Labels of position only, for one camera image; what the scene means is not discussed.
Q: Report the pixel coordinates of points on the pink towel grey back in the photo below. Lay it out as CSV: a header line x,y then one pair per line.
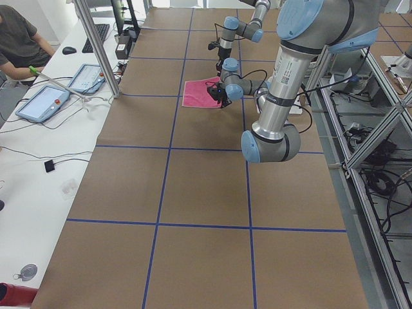
x,y
195,94

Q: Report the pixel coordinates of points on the long metal rod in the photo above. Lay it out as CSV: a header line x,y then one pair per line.
x,y
37,72

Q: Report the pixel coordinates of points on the aluminium frame post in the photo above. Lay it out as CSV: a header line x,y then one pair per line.
x,y
98,47

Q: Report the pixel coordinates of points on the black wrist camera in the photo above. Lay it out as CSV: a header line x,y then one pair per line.
x,y
215,92
213,44

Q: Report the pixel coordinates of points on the round metal disc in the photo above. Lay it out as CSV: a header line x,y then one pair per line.
x,y
27,273

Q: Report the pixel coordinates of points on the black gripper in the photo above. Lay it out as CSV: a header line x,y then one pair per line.
x,y
221,53
223,96

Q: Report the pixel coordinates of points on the black computer mouse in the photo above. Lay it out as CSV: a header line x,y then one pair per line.
x,y
68,50

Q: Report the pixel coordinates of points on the red object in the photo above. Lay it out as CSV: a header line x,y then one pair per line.
x,y
17,295

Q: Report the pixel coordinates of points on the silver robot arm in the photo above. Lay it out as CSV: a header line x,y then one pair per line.
x,y
248,22
304,29

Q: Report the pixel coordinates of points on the black monitor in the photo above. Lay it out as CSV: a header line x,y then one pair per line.
x,y
118,11

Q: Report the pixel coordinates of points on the small black square pad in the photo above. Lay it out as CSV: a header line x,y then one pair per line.
x,y
49,166

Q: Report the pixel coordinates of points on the black box white label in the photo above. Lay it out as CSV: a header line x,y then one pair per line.
x,y
123,48

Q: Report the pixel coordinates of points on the seated person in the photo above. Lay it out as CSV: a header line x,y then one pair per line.
x,y
21,47

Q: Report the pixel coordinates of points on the teach pendant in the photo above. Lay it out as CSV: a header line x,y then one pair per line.
x,y
44,104
88,79

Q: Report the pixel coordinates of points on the near teach pendant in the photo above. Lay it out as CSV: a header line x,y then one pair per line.
x,y
44,104

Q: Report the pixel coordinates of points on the far teach pendant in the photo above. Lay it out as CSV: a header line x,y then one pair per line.
x,y
88,79

